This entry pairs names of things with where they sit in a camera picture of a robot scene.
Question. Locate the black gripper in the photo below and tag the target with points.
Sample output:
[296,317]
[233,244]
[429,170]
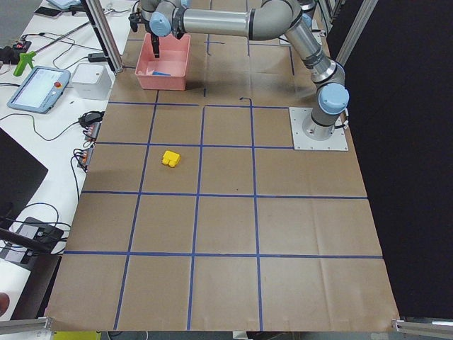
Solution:
[154,38]

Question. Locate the blue toy block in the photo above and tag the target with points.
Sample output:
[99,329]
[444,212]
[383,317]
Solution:
[161,74]

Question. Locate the yellow toy block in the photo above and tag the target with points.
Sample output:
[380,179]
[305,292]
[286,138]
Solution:
[171,158]

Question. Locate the pink plastic box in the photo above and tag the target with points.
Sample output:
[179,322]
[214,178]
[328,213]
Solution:
[174,59]

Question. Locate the black power adapter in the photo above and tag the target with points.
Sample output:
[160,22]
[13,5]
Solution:
[96,57]

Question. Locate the white square device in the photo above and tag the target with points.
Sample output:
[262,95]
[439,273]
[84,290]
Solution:
[91,81]

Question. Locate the teach pendant tablet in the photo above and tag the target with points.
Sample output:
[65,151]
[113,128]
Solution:
[40,91]

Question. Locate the green plastic tool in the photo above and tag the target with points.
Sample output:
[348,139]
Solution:
[25,59]

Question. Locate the aluminium frame post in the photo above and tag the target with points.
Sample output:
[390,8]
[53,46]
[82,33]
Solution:
[99,23]

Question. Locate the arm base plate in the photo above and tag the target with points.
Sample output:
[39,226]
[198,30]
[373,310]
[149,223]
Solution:
[309,136]

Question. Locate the black box with cables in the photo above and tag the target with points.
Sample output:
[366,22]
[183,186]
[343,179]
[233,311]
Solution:
[38,236]

